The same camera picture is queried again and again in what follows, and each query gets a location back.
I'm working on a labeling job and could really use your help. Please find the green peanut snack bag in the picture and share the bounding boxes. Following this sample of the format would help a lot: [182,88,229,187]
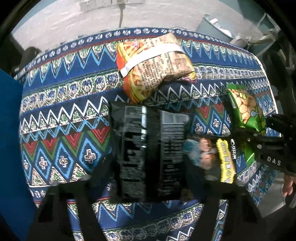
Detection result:
[227,83,266,166]

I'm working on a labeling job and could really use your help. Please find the black snack bag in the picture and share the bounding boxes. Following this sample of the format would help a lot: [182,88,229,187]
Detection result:
[108,101,238,204]

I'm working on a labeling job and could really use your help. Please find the person hand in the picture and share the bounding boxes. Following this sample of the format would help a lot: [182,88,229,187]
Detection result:
[282,174,295,197]

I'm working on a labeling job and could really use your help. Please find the black chair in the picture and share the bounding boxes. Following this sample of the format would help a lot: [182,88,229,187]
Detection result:
[262,31,295,115]

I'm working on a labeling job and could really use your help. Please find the blue cardboard box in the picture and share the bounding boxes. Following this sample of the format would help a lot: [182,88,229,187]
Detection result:
[1,70,36,240]

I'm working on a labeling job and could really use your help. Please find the patterned blue tablecloth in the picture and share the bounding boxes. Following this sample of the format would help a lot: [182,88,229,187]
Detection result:
[15,28,278,240]

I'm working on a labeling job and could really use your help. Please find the orange noodle snack bag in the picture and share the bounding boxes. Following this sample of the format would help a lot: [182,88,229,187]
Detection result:
[116,33,196,103]

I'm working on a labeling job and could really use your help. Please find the light blue trash bin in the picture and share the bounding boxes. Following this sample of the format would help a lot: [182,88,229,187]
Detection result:
[196,14,236,43]

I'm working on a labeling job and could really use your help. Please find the black round device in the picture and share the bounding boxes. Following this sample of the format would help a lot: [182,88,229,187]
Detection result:
[13,47,41,75]

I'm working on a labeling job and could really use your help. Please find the white wall socket strip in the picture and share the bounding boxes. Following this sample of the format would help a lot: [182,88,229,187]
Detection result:
[79,0,145,12]

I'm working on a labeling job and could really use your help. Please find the grey plug and cable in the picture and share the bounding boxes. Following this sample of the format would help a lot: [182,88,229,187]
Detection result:
[117,0,126,29]

